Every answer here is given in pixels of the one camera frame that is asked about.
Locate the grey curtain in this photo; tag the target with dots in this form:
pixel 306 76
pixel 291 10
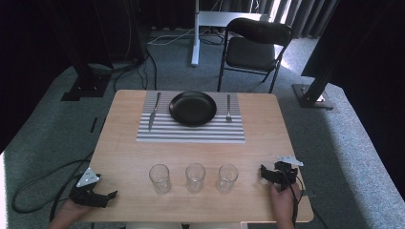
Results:
pixel 305 16

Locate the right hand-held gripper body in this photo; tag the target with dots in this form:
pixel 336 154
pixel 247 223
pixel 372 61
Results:
pixel 286 171

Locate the black folding chair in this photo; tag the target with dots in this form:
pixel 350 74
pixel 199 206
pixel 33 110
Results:
pixel 251 52

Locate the small black floor strip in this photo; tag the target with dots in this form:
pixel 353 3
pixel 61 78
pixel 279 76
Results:
pixel 93 124

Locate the clear drinking glass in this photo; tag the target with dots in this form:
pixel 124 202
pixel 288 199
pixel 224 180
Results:
pixel 159 178
pixel 227 178
pixel 195 177

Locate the black round plate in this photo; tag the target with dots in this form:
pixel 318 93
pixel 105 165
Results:
pixel 193 108

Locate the grey striped placemat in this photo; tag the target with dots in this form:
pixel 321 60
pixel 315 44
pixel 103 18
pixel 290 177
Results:
pixel 191 132

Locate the silver fork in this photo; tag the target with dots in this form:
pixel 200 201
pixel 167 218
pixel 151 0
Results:
pixel 228 109

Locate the black metal stand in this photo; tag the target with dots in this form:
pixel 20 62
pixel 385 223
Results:
pixel 313 95
pixel 86 83

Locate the person's left hand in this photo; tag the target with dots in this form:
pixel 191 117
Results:
pixel 74 208

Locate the person's right hand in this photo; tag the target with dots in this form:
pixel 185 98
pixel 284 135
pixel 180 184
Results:
pixel 283 201

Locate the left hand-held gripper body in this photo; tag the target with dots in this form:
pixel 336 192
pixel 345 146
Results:
pixel 86 191

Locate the silver table knife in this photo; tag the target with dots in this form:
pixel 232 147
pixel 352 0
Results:
pixel 154 112

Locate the white desk with leg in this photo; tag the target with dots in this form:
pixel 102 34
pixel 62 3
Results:
pixel 195 38

